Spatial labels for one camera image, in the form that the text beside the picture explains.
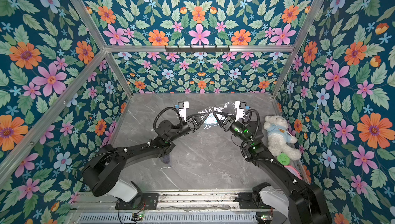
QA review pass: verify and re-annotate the teal protractor ruler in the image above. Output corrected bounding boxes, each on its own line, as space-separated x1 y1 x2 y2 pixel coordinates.
204 113 218 127

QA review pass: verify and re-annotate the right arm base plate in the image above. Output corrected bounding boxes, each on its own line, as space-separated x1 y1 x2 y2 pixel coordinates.
235 192 271 210

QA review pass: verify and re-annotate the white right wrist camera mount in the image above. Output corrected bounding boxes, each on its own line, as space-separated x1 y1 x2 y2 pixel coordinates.
235 100 247 121

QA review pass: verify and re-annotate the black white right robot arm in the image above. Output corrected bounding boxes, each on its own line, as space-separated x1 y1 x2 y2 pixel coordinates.
213 109 332 224

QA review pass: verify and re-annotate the white teddy bear blue shirt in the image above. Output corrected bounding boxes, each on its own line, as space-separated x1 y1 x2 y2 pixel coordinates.
263 115 301 161

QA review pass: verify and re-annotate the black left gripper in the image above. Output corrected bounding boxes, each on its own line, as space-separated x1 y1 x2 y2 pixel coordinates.
167 114 205 143

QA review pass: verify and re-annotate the pink alarm clock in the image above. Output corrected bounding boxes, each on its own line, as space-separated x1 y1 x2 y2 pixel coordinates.
285 165 303 180

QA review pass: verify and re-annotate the black hook rail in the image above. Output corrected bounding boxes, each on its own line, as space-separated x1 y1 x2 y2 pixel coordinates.
165 45 230 53

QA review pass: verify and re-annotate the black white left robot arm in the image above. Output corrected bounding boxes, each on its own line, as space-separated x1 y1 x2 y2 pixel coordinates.
82 107 209 203

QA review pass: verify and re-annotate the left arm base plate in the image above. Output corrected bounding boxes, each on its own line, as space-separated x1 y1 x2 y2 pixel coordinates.
115 193 159 211

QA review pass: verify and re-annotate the teal ruler set pouch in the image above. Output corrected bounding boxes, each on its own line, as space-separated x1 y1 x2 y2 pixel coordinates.
198 101 237 130

